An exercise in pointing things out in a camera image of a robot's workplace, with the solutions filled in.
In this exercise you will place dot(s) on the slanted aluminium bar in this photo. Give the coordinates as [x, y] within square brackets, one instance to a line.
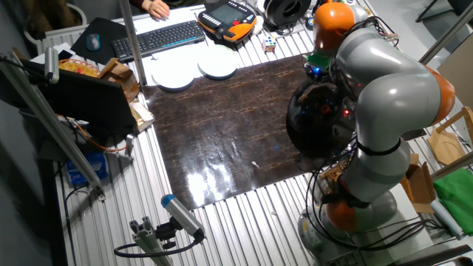
[443, 37]

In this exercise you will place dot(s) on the black computer keyboard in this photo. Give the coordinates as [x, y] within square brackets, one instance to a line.
[159, 38]

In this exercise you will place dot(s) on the black filament spool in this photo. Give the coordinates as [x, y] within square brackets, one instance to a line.
[286, 11]

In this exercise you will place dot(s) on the black office chair base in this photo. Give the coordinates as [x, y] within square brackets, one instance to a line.
[443, 7]

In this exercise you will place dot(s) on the black laptop screen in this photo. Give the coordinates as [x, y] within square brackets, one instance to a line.
[85, 99]

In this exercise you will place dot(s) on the green cloth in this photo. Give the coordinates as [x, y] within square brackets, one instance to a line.
[456, 199]

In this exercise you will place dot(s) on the orange black teach pendant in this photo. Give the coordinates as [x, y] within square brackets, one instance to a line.
[225, 16]

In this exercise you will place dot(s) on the person's bare hand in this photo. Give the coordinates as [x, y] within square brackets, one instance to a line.
[157, 8]

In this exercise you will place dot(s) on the white gold paper packet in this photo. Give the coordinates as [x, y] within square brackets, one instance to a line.
[142, 114]

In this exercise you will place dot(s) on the short aluminium profile stub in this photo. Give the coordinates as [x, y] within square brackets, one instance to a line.
[148, 240]

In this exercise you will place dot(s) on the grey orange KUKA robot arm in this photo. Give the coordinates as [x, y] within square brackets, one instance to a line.
[395, 99]

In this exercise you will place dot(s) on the white flat box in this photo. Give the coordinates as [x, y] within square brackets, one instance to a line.
[55, 51]

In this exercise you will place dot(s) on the white paper roll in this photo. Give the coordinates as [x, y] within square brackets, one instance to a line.
[447, 218]

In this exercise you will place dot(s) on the dark brown marble mat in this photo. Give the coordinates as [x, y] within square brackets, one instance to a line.
[221, 129]

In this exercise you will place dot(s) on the black mouse pad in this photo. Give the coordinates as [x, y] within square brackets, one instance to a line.
[107, 37]

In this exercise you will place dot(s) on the aluminium profile post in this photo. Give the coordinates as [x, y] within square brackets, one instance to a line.
[131, 37]

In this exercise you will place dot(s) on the blue grey computer mouse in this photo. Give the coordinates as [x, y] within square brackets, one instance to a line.
[93, 42]

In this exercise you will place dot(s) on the green flange mount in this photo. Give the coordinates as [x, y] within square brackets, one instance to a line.
[318, 60]

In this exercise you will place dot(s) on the long slanted aluminium profile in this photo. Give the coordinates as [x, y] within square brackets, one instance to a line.
[48, 118]

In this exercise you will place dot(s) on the black gaming steering wheel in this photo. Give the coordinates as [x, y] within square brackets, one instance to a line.
[318, 107]

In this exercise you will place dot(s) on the wooden plate stand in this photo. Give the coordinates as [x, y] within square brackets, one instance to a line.
[445, 146]

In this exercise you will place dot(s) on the blue package box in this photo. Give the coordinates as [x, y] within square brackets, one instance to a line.
[90, 168]

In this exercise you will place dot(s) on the beige board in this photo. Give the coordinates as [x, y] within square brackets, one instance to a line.
[458, 74]

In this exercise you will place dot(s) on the person's dark sleeve forearm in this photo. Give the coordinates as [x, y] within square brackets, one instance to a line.
[136, 3]

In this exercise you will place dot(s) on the silver camera with blue end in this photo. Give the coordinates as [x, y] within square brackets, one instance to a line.
[181, 213]

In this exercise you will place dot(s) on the white rounded object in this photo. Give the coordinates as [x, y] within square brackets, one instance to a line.
[258, 25]

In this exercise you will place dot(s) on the open brown cardboard box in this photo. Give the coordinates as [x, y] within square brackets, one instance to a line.
[419, 184]

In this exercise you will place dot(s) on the white round plate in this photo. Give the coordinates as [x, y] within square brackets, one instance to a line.
[173, 75]
[218, 61]

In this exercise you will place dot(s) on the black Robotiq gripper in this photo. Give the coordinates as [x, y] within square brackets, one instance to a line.
[317, 73]

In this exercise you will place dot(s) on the Rubik's cube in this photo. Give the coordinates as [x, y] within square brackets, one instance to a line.
[269, 44]

